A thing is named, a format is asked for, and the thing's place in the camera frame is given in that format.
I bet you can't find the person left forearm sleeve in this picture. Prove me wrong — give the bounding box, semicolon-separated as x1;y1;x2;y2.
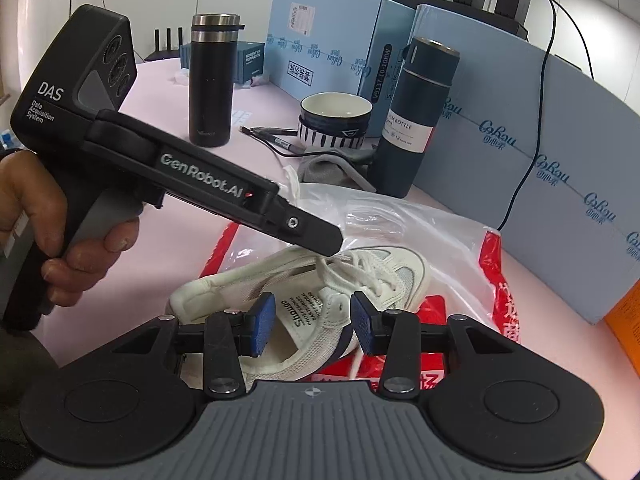
0;318;61;480

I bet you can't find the light blue cardboard box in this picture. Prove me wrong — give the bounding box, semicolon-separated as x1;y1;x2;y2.
413;6;639;323

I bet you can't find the black pen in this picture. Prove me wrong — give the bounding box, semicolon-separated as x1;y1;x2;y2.
240;126;305;156

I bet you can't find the grey cloth pouch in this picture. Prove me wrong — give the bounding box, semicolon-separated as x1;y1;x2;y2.
297;148;376;193

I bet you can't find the black steel tumbler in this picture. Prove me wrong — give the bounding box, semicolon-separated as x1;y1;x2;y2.
189;13;244;148

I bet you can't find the black power strip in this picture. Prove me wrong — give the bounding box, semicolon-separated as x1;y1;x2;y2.
390;0;528;41

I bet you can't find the person left hand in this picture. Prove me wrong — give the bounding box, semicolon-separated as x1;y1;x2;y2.
1;151;140;307

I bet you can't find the red white plastic bag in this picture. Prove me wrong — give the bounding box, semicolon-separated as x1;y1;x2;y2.
196;181;524;391

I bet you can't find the black wifi router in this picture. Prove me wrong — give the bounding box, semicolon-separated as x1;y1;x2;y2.
144;26;183;62

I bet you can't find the small dark blue box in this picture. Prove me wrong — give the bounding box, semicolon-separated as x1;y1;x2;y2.
180;41;265;89

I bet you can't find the white shoelace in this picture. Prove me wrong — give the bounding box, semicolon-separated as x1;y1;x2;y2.
317;249;400;299

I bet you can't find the dark blue thermos bottle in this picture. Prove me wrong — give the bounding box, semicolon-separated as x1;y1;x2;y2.
368;37;460;198

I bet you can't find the white sneaker with stripes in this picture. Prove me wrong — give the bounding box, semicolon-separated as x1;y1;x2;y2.
167;246;431;385

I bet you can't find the black power cable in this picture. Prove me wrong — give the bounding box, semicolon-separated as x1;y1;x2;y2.
466;0;597;233

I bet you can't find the orange cardboard box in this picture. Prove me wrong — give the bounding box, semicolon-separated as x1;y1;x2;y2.
604;281;640;375

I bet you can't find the black white ceramic mug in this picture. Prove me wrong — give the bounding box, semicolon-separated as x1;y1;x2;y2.
297;92;373;150

